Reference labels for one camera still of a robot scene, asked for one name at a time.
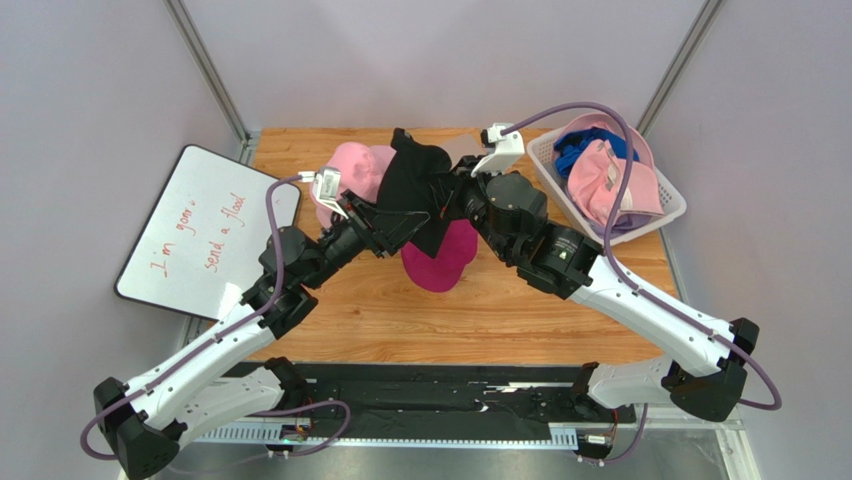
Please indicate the pink bucket hat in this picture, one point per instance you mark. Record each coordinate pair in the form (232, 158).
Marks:
(361, 168)

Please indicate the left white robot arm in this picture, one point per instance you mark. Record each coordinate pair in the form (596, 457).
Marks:
(150, 418)

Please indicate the blue hat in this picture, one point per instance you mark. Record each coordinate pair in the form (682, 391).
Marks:
(571, 145)

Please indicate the white plastic basket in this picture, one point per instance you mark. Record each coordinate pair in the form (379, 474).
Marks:
(540, 150)

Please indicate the white whiteboard with red writing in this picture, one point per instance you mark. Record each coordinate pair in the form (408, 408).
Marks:
(198, 250)

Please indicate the magenta baseball cap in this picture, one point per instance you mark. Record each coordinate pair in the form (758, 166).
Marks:
(443, 272)

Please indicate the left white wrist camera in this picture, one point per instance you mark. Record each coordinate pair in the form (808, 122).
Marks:
(324, 186)

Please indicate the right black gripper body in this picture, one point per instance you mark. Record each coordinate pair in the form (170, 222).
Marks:
(462, 197)

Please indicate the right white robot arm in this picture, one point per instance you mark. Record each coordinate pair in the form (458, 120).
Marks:
(702, 368)

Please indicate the black NY baseball cap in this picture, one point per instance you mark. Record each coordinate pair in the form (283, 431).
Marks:
(411, 183)

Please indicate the corner aluminium post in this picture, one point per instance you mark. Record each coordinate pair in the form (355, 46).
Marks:
(687, 49)
(203, 59)

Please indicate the aluminium frame rail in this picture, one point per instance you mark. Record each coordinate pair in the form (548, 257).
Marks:
(665, 444)

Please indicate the right corner aluminium post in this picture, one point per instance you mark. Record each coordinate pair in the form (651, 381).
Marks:
(687, 49)

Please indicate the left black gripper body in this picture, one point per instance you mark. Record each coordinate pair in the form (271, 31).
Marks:
(348, 237)

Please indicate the grey flat board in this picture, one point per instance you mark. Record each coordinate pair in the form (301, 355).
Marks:
(461, 146)

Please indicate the left corner aluminium post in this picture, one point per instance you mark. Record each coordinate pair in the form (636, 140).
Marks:
(203, 59)

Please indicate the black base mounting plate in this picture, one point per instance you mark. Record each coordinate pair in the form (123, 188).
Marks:
(444, 402)

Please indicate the light pink cap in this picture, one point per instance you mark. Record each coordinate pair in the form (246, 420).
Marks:
(598, 174)

